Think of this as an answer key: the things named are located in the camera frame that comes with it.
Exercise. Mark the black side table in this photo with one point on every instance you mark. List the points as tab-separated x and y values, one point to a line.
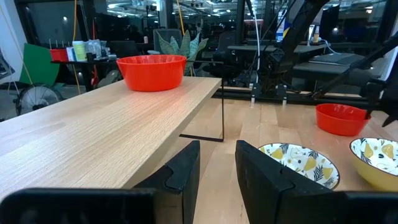
77	62

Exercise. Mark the dark office desk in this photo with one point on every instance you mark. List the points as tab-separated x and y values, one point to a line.
248	48

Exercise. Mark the potted plant white pot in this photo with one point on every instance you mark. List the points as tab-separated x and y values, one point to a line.
186	46

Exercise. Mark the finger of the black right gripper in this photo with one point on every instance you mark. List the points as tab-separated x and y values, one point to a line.
369	104
392	117

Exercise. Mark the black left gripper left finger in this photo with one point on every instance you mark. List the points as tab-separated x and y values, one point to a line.
183	174

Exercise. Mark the round floor fan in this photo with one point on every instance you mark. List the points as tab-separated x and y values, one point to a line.
37	99

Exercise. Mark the clear plastic bags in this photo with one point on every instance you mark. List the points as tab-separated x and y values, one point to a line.
94	48

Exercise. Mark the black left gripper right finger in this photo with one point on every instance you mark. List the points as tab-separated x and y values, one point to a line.
264	186

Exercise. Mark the red box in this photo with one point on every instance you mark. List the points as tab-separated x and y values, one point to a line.
59	55

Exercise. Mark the wooden shelf table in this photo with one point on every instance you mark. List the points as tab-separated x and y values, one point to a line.
93	130

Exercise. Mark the grey laptop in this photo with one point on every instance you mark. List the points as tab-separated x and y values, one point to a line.
335	59

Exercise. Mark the yellow pear-patterned ceramic bowl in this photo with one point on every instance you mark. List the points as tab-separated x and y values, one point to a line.
376	174
304	161

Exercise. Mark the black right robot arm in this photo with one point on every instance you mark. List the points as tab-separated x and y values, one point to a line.
295	31

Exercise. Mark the green board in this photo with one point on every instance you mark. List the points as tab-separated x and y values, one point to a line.
37	65

